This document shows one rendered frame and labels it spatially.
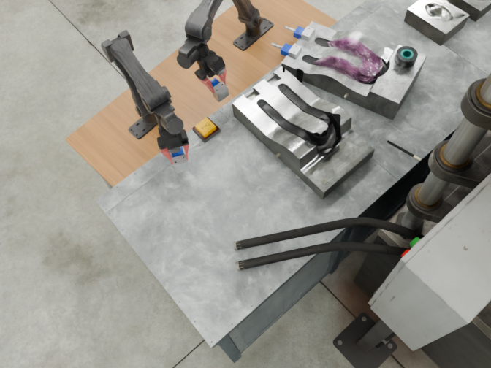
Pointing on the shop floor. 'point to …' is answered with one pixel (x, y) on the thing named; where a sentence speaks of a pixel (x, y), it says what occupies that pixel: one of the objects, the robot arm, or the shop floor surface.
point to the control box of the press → (429, 286)
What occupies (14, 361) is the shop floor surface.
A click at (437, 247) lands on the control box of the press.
